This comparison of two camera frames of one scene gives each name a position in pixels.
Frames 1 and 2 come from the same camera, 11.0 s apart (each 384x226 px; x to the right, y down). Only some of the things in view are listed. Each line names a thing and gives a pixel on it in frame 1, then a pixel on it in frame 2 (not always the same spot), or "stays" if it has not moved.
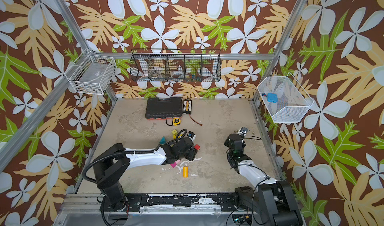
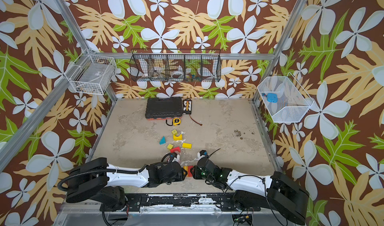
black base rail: x=223 y=202 stays
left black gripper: x=193 y=155 -> x=182 y=175
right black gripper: x=235 y=137 -> x=197 y=171
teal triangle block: x=162 y=141 stays
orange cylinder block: x=185 y=171 stays
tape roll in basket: x=177 y=74 stays
